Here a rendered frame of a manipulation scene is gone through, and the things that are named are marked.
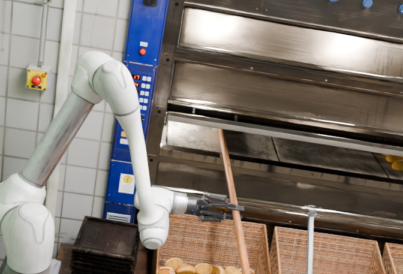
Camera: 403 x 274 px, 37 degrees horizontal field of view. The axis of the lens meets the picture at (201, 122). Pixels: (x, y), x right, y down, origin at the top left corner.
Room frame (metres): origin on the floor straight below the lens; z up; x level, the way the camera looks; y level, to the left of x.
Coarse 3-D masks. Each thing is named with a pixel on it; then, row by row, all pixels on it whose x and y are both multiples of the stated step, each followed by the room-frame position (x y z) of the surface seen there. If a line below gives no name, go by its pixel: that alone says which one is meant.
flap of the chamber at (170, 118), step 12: (168, 108) 2.71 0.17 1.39; (168, 120) 2.54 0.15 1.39; (180, 120) 2.55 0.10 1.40; (192, 120) 2.55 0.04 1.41; (240, 120) 2.72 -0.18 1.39; (252, 120) 2.78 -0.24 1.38; (252, 132) 2.58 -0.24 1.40; (264, 132) 2.59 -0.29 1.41; (276, 132) 2.60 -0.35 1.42; (312, 132) 2.74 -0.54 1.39; (324, 132) 2.79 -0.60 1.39; (336, 144) 2.62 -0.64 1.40; (348, 144) 2.63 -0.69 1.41; (396, 144) 2.79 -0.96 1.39
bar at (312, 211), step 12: (192, 192) 2.33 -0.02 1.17; (216, 192) 2.36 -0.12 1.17; (252, 204) 2.36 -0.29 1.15; (264, 204) 2.36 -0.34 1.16; (276, 204) 2.37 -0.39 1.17; (288, 204) 2.38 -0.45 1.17; (300, 204) 2.40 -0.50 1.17; (312, 216) 2.38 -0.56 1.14; (348, 216) 2.40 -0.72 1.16; (360, 216) 2.41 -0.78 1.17; (372, 216) 2.42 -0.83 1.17; (312, 228) 2.34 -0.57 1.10; (312, 240) 2.30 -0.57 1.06; (312, 252) 2.26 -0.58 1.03
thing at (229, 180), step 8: (224, 136) 2.92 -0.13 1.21; (224, 144) 2.81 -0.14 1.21; (224, 152) 2.72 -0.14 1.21; (224, 160) 2.64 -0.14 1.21; (232, 176) 2.48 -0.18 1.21; (232, 184) 2.40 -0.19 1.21; (232, 192) 2.32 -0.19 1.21; (232, 200) 2.26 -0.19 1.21; (240, 224) 2.07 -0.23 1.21; (240, 232) 2.01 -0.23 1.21; (240, 240) 1.96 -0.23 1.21; (240, 248) 1.91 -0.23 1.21; (240, 256) 1.86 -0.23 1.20; (240, 264) 1.82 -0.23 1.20; (248, 264) 1.82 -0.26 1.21; (248, 272) 1.77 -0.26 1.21
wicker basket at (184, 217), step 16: (176, 224) 2.65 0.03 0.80; (192, 224) 2.66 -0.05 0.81; (256, 224) 2.71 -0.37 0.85; (176, 240) 2.63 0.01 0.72; (192, 240) 2.64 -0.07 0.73; (208, 240) 2.66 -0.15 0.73; (256, 240) 2.70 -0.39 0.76; (160, 256) 2.60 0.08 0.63; (176, 256) 2.61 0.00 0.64; (208, 256) 2.64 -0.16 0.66; (224, 256) 2.65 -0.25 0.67; (256, 256) 2.68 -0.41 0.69; (256, 272) 2.64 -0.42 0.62
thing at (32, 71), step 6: (30, 66) 2.58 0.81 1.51; (36, 66) 2.59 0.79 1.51; (42, 66) 2.61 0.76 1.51; (30, 72) 2.55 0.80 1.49; (36, 72) 2.55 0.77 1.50; (42, 72) 2.56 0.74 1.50; (48, 72) 2.56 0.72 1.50; (30, 78) 2.55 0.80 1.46; (42, 78) 2.56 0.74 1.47; (48, 78) 2.56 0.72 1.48; (30, 84) 2.55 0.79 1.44; (42, 84) 2.56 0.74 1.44; (48, 84) 2.57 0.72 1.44; (42, 90) 2.56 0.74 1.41
